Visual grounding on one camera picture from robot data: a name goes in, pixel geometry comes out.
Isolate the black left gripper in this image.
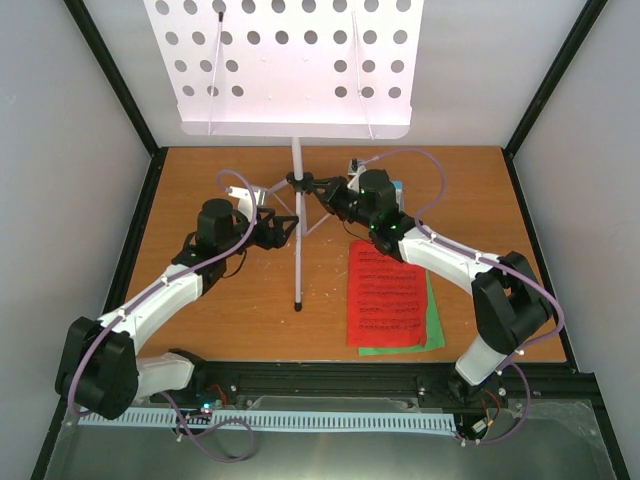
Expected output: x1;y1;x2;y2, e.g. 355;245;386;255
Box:
220;208;298;257

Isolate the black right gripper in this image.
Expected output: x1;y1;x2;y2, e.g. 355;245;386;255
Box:
307;176;375;230

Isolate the blue metronome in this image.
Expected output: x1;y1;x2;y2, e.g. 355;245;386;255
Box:
392;180;404;211

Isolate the red sheet music page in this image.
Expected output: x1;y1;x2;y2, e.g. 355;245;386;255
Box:
347;240;428;348

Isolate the white music stand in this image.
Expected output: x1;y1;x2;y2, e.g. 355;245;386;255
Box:
142;0;426;313

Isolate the green sheet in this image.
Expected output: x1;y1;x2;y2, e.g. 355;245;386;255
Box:
358;273;446;356

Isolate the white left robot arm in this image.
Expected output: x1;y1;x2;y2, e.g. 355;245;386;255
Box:
55;198;299;420

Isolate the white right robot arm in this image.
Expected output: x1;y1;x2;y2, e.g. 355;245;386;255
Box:
305;169;560;397

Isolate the small green led circuit board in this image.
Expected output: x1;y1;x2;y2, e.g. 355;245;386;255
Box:
197;398;226;416

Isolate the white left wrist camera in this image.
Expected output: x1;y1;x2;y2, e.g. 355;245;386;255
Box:
227;185;268;218

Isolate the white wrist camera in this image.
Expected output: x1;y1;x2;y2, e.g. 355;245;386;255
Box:
347;158;366;181
227;185;268;218

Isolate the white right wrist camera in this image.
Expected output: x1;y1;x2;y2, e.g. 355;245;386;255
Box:
347;158;366;181

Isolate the black aluminium front rail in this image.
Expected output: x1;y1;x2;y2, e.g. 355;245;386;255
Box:
64;358;601;426

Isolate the light blue slotted cable duct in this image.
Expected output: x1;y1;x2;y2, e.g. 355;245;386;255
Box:
79;407;457;436

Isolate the black right frame post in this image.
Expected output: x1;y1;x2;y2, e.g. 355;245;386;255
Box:
503;0;610;156

